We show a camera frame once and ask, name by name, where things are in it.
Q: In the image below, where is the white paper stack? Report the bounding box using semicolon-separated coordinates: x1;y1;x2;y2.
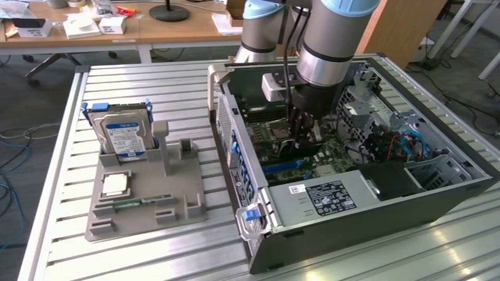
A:
210;13;244;36

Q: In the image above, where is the brown cardboard box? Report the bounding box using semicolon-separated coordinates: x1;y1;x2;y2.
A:
225;0;246;20

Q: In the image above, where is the CPU socket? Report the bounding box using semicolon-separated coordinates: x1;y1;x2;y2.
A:
266;120;292;141

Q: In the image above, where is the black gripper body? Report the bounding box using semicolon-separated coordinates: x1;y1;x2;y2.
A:
290;80;342;119

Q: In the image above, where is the white box with roll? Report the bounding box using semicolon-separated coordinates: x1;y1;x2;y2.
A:
62;13;101;40

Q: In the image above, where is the slanted metal disk bay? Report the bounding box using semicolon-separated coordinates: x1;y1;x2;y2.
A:
404;154;472;191

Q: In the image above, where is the white box with black top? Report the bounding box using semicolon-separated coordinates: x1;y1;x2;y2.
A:
10;18;53;38

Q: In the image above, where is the black chair base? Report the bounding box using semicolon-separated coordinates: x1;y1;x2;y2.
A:
22;52;117;86

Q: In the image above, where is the small white labelled box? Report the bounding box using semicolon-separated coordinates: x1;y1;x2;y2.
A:
98;16;126;35

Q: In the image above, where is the black round lamp base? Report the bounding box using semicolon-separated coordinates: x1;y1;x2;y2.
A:
148;0;192;22

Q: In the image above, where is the grey parts rack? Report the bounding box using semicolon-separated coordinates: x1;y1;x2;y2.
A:
84;121;208;244

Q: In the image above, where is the perforated metal disk bay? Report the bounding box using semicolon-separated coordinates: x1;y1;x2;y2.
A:
334;84;394;147

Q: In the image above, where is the green motherboard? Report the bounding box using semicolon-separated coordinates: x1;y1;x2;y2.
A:
233;98;358;186

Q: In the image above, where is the black wire bundle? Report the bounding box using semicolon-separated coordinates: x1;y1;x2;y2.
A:
342;136;378;165

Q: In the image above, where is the grey power supply unit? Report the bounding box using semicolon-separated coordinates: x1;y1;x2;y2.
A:
266;170;382;228

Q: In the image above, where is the wooden desk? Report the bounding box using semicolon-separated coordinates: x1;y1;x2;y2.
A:
0;0;354;56

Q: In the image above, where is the white floor cable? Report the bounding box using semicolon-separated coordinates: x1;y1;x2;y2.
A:
0;122;60;140

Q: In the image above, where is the black camera cable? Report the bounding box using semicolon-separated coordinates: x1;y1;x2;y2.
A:
282;5;304;118

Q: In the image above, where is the wooden cabinet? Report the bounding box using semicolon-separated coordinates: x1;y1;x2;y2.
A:
342;0;448;68

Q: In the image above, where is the blue floor cable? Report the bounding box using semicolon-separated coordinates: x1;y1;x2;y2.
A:
0;140;30;249

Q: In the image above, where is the metal socket cover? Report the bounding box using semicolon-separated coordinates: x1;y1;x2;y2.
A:
310;122;328;142

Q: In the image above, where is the white table leg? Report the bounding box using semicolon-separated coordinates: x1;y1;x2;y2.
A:
478;52;500;80

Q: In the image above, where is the white table frame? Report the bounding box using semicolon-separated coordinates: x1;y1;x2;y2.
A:
428;0;500;59

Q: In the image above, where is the blue wire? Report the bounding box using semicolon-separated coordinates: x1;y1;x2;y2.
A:
400;128;433;161

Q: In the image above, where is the open black PC case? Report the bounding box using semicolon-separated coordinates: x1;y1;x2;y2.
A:
206;52;494;275

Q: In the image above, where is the hard disk with blue bracket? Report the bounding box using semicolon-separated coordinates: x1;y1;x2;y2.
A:
78;101;153;162

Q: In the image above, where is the red wire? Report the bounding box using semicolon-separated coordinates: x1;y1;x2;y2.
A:
389;133;406;160

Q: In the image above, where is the graphics card with metal bracket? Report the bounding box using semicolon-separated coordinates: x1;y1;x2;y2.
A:
269;128;325;159

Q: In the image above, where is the silver CPU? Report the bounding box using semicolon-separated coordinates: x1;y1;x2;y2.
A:
100;175;128;197

